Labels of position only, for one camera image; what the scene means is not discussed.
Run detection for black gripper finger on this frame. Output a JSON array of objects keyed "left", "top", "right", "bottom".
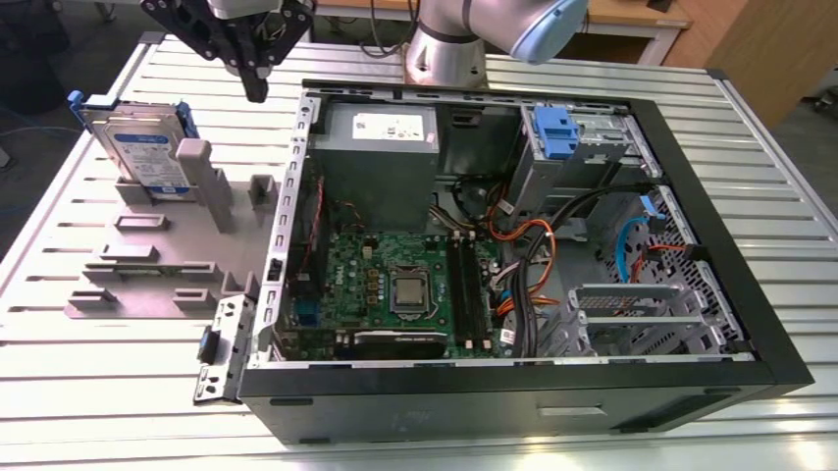
[
  {"left": 140, "top": 0, "right": 259, "bottom": 103},
  {"left": 255, "top": 3, "right": 315, "bottom": 103}
]

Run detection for hard disk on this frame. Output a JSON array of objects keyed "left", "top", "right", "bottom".
[{"left": 67, "top": 89, "right": 200, "bottom": 200}]

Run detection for metal disk bay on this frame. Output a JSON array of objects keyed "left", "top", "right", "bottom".
[{"left": 566, "top": 282, "right": 729, "bottom": 357}]

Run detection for grey power supply unit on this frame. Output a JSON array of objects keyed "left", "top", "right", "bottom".
[{"left": 307, "top": 100, "right": 442, "bottom": 235}]

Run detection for blue plastic drive latch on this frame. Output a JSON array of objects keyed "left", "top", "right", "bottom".
[{"left": 532, "top": 104, "right": 583, "bottom": 161}]

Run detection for green motherboard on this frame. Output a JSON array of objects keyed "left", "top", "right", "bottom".
[{"left": 287, "top": 230, "right": 519, "bottom": 359}]

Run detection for grey parts rack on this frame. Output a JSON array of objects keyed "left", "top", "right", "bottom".
[{"left": 63, "top": 138, "right": 280, "bottom": 320}]

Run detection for metal optical drive cage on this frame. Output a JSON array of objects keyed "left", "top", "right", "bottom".
[{"left": 507, "top": 102, "right": 660, "bottom": 222}]

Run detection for CPU socket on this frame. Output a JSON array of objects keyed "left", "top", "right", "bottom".
[{"left": 384, "top": 263, "right": 443, "bottom": 324}]

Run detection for silver CPU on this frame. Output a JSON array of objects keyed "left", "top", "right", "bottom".
[{"left": 391, "top": 280, "right": 432, "bottom": 311}]

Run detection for blue expansion slot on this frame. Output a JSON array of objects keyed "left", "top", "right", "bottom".
[{"left": 293, "top": 298, "right": 322, "bottom": 329}]

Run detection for black RAM slot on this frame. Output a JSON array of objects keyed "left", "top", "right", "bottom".
[{"left": 447, "top": 230, "right": 478, "bottom": 350}]

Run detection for black graphics card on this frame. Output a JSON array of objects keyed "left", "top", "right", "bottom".
[{"left": 332, "top": 329, "right": 452, "bottom": 362}]

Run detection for wooden cabinet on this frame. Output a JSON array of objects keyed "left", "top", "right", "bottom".
[{"left": 663, "top": 0, "right": 838, "bottom": 129}]

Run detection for black PC case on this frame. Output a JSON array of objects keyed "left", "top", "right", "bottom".
[{"left": 236, "top": 78, "right": 815, "bottom": 445}]

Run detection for office chair base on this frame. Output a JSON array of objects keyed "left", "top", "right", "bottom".
[{"left": 799, "top": 90, "right": 838, "bottom": 112}]

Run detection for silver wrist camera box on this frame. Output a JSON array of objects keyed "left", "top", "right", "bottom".
[{"left": 207, "top": 0, "right": 284, "bottom": 20}]

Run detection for thin red wire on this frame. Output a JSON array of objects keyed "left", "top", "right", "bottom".
[{"left": 297, "top": 174, "right": 328, "bottom": 286}]

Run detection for yellow black power wires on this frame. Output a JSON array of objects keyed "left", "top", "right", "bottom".
[{"left": 428, "top": 204, "right": 483, "bottom": 236}]

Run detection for wooden desk white frame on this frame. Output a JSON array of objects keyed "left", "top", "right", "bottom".
[{"left": 582, "top": 0, "right": 695, "bottom": 65}]

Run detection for orange power wire bundle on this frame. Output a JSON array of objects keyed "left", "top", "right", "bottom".
[
  {"left": 487, "top": 181, "right": 562, "bottom": 276},
  {"left": 494, "top": 288, "right": 563, "bottom": 321}
]

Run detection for metal slot retainer bracket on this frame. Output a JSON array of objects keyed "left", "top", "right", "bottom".
[{"left": 191, "top": 292, "right": 257, "bottom": 405}]

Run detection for black blue bracket latch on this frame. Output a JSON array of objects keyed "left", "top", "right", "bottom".
[{"left": 197, "top": 326, "right": 223, "bottom": 365}]

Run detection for black cable bundle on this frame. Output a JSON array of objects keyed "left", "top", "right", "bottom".
[{"left": 510, "top": 181, "right": 656, "bottom": 357}]

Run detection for blue wire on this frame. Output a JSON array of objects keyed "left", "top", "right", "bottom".
[{"left": 615, "top": 193, "right": 668, "bottom": 285}]

